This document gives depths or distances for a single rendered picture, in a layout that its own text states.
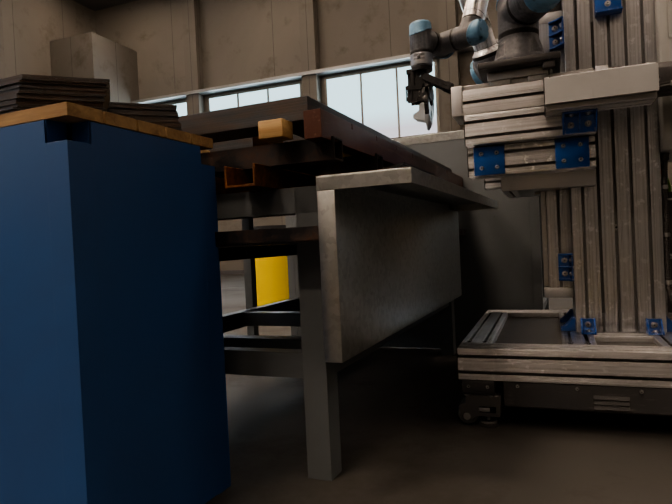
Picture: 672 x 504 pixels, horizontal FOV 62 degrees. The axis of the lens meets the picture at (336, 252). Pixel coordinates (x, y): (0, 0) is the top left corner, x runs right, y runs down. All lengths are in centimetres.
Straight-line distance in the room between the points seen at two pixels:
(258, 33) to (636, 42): 1057
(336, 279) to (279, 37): 1089
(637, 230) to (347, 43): 972
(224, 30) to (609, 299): 1132
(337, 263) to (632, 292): 106
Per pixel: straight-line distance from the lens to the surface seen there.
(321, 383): 131
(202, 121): 139
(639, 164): 192
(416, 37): 201
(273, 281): 505
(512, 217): 270
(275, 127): 123
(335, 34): 1142
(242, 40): 1230
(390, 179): 108
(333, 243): 112
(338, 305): 113
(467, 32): 201
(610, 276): 190
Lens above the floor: 54
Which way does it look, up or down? 1 degrees down
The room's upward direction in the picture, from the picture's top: 3 degrees counter-clockwise
